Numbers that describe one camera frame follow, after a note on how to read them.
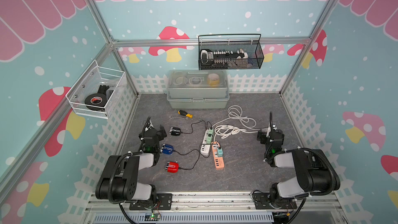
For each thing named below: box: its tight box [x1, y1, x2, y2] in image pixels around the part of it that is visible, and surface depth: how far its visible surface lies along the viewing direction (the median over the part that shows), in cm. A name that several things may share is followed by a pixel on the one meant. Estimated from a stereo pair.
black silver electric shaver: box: [168, 126, 182, 137], surface depth 99 cm
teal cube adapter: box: [217, 147, 224, 158], surface depth 85 cm
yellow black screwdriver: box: [177, 109, 203, 121], surface depth 108 cm
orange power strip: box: [211, 141, 225, 171], surface depth 87 cm
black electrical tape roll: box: [84, 93, 108, 112], surface depth 70 cm
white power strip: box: [200, 129, 211, 157], surface depth 91 cm
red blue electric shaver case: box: [164, 161, 179, 174], surface depth 85 cm
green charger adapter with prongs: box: [206, 133, 213, 145], surface depth 91 cm
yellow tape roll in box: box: [207, 73, 220, 87], surface depth 107 cm
